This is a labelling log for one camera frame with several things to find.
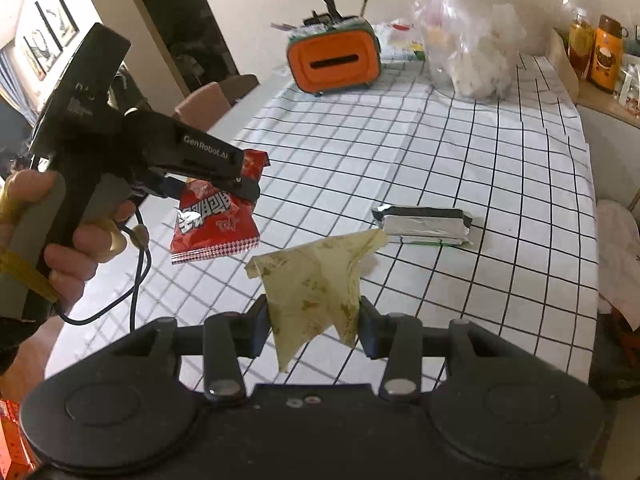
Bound pale yellow-green snack packet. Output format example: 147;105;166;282
244;230;388;373

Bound silver foil packet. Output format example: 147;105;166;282
371;204;473;248

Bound black framed wall picture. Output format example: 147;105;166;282
47;0;81;35
22;35;48;81
35;2;63;53

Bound pink chair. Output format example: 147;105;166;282
174;81;232;133

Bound person's left forearm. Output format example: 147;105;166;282
0;310;66;378

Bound beige cloth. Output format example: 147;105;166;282
595;199;640;331

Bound orange jar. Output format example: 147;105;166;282
590;14;630;93

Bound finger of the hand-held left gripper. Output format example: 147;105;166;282
132;175;262;202
149;160;243;183

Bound orange tissue box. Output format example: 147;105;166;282
286;15;383;96

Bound brown cardboard sheet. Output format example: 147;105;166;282
547;27;581;106

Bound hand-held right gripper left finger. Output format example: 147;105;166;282
112;294;273;403

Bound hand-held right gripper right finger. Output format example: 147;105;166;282
357;296;521;403

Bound bright red snack packet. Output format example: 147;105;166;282
170;150;271;266

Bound amber bottle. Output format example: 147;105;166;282
567;7;598;81

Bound black cable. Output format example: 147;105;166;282
52;200;153;333

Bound white and green box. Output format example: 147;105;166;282
372;20;426;63

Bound clear plastic wrapped packs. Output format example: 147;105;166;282
620;55;640;117

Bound person's left hand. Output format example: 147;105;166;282
0;170;138;307

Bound brown chair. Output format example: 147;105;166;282
220;74;260;103

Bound white cabinet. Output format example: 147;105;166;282
575;77;640;206

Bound clear plastic bag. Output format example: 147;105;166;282
417;0;528;98

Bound white checkered tablecloth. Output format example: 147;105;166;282
47;52;601;393

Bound red boxes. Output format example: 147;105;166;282
0;399;38;480

